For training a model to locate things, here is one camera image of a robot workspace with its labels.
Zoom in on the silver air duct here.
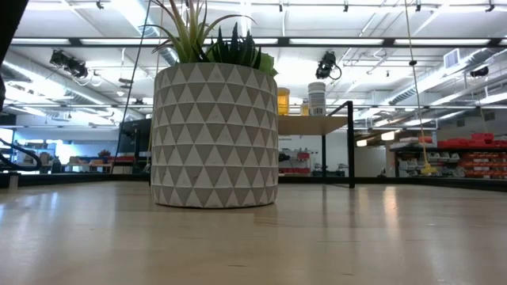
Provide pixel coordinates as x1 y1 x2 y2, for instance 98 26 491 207
118 0 181 67

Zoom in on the green artificial succulent plant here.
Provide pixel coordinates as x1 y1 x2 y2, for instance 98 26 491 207
140 0 278 78

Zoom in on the white rack with red bins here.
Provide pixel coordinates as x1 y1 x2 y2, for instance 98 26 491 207
278 148 318 176

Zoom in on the black aluminium table frame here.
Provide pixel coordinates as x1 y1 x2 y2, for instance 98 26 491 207
0 173 507 193

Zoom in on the shelving with red bins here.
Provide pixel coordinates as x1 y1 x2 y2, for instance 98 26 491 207
390 132 507 179

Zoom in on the grey triangle-pattern plant pot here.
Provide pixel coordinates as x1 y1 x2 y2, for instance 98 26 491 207
150 62 280 209

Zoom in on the black looped cable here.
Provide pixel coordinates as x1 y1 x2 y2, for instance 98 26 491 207
0 136 44 173

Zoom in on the black ceiling light track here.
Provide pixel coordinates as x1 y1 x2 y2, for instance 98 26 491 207
10 36 507 48

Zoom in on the long thin black cable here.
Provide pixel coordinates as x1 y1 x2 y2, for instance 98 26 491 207
112 0 154 174

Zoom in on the white medicine bottle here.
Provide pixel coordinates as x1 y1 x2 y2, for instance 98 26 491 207
307 81 327 117

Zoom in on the yellow hanging rope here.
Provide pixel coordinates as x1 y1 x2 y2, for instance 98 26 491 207
402 0 437 176

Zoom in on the wooden shelf with black legs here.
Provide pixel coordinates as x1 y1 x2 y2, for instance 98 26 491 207
276 101 356 189

